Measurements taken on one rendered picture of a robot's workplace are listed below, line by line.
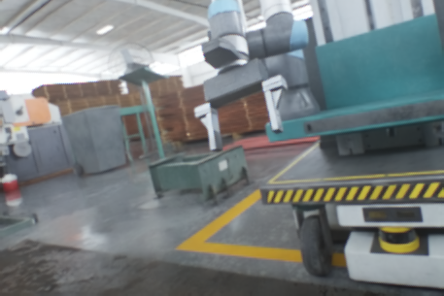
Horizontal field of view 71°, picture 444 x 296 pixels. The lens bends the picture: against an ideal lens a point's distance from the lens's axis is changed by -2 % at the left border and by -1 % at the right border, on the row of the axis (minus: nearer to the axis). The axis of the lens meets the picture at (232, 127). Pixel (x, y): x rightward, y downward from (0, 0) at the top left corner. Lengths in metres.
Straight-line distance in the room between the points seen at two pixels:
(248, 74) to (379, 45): 0.53
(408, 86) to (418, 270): 0.49
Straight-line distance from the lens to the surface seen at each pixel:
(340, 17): 1.17
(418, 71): 1.05
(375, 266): 0.93
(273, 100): 0.61
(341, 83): 1.07
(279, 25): 0.81
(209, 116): 0.66
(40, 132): 7.09
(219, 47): 0.61
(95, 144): 4.98
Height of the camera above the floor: 0.57
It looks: 4 degrees down
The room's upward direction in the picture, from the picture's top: 12 degrees counter-clockwise
